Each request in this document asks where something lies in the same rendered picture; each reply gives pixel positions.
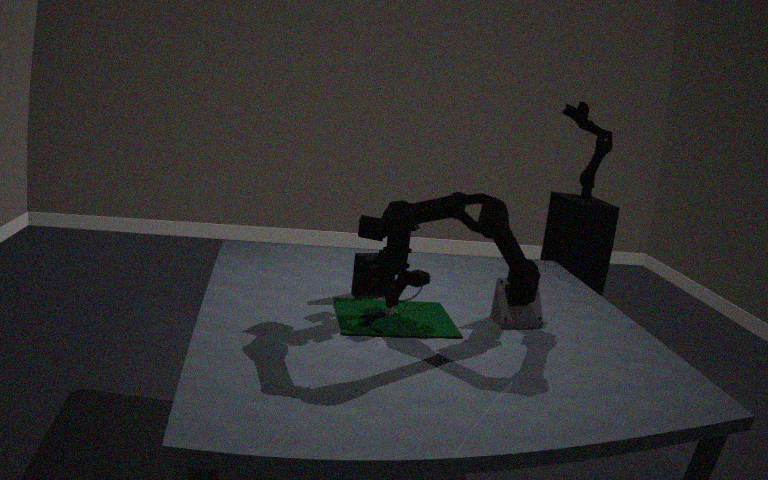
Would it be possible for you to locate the green circuit board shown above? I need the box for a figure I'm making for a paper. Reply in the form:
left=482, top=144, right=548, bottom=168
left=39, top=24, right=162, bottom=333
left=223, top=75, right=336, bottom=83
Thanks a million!
left=333, top=297, right=463, bottom=339

